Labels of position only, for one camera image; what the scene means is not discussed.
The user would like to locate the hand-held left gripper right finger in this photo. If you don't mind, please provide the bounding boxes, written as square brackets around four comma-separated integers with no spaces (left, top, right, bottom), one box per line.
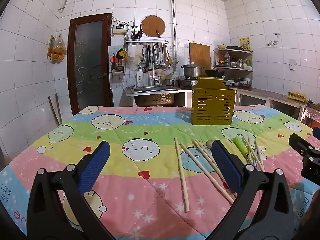
[210,140,295,240]

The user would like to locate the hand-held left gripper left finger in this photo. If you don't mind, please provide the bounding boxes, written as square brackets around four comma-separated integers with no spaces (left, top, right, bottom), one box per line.
[27,141,115,240]

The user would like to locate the green handled fork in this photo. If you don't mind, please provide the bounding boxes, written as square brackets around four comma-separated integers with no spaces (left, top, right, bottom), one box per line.
[233,135,253,165]

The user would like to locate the wooden chopstick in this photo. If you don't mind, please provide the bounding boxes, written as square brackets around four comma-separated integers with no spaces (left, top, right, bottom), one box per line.
[192,140,237,198]
[174,137,190,212]
[180,142,235,204]
[243,137,265,172]
[254,140,266,172]
[196,138,218,167]

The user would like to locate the yellow slotted utensil holder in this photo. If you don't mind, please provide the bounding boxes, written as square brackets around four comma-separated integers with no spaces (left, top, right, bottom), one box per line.
[191,77,236,125]

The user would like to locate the row of hanging kitchen utensils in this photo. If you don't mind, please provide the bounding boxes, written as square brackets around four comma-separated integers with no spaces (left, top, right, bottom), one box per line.
[142,42,173,71]

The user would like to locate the red cabinet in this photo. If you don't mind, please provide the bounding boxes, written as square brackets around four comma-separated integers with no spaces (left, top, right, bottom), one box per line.
[304,104,320,128]

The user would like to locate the clear plastic sheet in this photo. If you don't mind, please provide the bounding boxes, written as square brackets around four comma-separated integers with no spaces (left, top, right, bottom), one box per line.
[305,105,320,119]

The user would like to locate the yellow egg carton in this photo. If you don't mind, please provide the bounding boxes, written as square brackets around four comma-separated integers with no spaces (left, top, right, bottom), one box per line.
[287,91,307,102]

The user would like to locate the colourful cartoon printed blanket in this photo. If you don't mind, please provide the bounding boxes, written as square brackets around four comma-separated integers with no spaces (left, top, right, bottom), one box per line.
[0,104,320,240]

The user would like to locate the kitchen counter with cabinets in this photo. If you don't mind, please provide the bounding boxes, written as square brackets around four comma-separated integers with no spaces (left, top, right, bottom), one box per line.
[175,86,308,120]

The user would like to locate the thin leaning stick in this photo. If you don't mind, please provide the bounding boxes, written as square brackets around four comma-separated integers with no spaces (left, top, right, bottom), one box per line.
[48,96,61,127]
[55,94,63,125]

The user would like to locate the stack of bowls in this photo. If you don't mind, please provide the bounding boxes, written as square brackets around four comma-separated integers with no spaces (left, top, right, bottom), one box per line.
[224,77,251,88]

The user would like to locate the stainless steel sink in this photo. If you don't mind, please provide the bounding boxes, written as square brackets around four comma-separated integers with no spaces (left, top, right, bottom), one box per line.
[124,85,187,107]

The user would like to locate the metal corner shelf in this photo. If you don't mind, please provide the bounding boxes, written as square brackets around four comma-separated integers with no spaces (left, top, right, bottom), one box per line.
[213,47,253,80]

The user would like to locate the black wok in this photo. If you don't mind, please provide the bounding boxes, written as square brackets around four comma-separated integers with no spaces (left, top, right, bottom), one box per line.
[204,69,226,78]

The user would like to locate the gas stove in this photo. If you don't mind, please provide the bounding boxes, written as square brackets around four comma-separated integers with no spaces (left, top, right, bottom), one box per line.
[176,76,200,88]

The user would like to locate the brown wooden glass door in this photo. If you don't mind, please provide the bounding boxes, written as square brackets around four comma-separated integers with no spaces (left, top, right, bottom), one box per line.
[67,13,113,117]

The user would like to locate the steel pot with lid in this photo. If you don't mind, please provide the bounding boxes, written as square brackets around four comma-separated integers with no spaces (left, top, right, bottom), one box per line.
[180,64,204,78]

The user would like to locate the steel faucet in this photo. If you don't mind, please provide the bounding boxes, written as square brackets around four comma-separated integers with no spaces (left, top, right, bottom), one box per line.
[149,57,160,87]

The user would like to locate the yellow and black hanging item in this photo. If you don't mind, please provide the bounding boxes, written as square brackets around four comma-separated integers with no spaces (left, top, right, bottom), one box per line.
[116,48,128,61]

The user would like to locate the rectangular wooden cutting board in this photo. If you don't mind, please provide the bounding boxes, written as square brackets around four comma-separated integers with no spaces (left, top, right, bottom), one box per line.
[189,42,212,72]

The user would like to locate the white hanging cloth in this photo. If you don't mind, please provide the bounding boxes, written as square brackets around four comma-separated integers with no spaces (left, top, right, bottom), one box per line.
[127,45,143,63]

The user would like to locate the plastic bag of oranges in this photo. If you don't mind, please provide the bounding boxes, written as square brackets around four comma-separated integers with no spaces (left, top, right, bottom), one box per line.
[50,34,67,64]

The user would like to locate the beige controller box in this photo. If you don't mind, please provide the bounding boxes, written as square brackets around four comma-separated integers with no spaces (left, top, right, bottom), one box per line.
[112,24,128,35]

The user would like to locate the round wooden cutting board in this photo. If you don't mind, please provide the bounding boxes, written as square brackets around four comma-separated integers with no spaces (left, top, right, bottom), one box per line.
[140,15,166,37]

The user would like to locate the yellow wall poster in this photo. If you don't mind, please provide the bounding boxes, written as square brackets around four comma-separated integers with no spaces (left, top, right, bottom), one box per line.
[239,37,251,52]

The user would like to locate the striped wall hanging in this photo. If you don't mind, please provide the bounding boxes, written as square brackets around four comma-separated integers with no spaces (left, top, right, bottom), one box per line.
[47,35,56,59]

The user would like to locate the metal wall rack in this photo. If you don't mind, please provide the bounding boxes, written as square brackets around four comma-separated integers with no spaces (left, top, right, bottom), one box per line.
[125,37,168,46]

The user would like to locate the electrical cables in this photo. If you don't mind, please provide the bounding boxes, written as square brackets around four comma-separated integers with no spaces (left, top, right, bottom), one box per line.
[112,16,134,28]

